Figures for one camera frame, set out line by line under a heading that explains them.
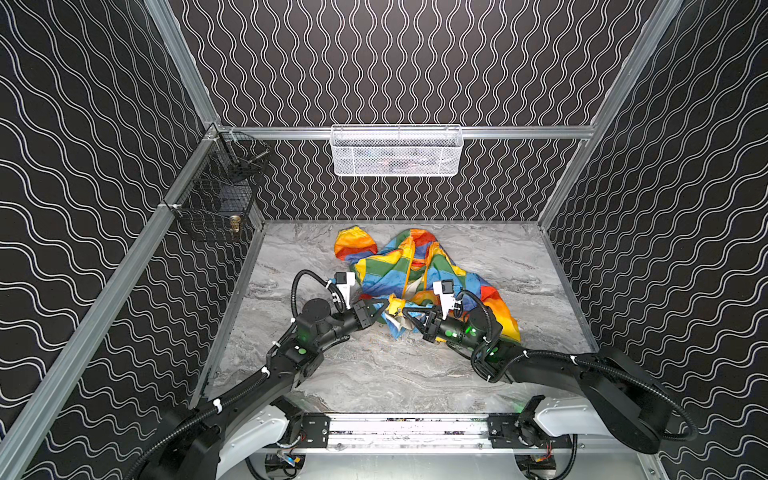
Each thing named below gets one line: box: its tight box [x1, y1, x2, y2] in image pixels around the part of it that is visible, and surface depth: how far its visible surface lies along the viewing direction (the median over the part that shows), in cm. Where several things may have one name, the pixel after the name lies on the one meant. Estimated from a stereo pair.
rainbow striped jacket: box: [334, 225, 521, 342], surface depth 102 cm
